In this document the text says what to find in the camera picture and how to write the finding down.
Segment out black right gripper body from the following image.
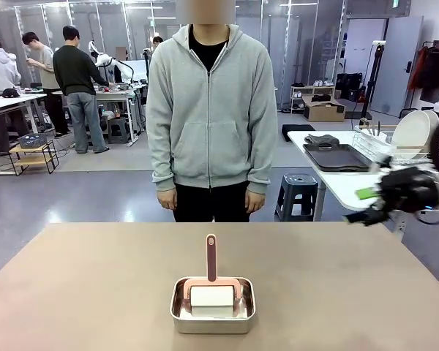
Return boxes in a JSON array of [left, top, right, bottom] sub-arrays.
[[378, 166, 439, 214]]

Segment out dark brown serving tray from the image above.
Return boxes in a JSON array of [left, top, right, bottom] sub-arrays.
[[302, 143, 380, 173]]

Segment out person's right forearm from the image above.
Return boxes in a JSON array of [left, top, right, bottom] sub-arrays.
[[146, 120, 176, 193]]

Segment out person's left forearm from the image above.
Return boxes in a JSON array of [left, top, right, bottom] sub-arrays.
[[247, 120, 278, 195]]

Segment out black flat floor cushion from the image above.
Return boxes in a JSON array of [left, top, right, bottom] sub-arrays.
[[280, 124, 318, 143]]

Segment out person's left hand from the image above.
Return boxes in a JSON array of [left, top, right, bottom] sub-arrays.
[[244, 189, 264, 212]]

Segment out person's right hand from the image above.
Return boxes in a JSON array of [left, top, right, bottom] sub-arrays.
[[157, 189, 178, 210]]

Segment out white side table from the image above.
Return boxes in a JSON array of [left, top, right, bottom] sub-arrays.
[[288, 129, 439, 242]]

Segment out grey folded cloth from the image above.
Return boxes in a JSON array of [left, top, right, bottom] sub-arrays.
[[304, 134, 340, 147]]

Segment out dark grey plastic stool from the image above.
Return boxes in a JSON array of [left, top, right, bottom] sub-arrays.
[[274, 173, 320, 222]]

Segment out open cardboard box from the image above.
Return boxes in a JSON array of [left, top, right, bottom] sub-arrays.
[[301, 94, 347, 123]]

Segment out black equipment cases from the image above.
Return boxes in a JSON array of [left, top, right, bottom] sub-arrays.
[[336, 72, 364, 102]]

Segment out black hanging jacket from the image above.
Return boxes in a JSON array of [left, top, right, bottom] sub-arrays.
[[420, 47, 439, 103]]

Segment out grey blue door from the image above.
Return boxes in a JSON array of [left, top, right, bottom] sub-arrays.
[[386, 16, 424, 118]]

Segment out orange hanging jacket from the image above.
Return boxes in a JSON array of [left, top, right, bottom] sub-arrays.
[[408, 45, 429, 91]]

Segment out white shoe rack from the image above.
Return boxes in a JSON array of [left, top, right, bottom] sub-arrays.
[[290, 80, 336, 110]]

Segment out black stand white head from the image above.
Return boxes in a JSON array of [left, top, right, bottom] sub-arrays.
[[345, 39, 388, 121]]

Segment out person in grey hoodie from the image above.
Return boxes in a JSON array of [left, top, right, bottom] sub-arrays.
[[145, 0, 278, 223]]

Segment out rectangular stainless steel tray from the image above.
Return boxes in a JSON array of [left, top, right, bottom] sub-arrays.
[[169, 276, 257, 335]]

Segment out grey folding step stool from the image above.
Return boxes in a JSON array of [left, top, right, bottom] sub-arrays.
[[107, 117, 132, 144]]

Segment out white cluttered lab table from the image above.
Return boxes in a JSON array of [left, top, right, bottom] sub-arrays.
[[53, 86, 147, 147]]

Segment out person in dark green sweater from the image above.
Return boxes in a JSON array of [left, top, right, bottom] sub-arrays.
[[53, 25, 110, 154]]

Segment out grey plastic basket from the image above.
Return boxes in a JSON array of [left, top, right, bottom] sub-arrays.
[[17, 133, 48, 150]]

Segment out person in beige shirt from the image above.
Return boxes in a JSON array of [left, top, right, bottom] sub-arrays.
[[21, 31, 71, 139]]

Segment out white work table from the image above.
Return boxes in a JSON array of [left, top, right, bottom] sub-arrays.
[[0, 93, 48, 175]]

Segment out person in white hoodie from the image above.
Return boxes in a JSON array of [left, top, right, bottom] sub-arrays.
[[0, 39, 27, 154]]

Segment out white wire dish rack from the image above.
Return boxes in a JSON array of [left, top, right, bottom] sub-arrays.
[[353, 124, 439, 173]]

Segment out pink handled lint roller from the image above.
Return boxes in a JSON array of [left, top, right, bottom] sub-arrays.
[[182, 233, 244, 318]]

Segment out wooden shelf black frame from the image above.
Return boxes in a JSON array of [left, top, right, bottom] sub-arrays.
[[7, 140, 59, 176]]

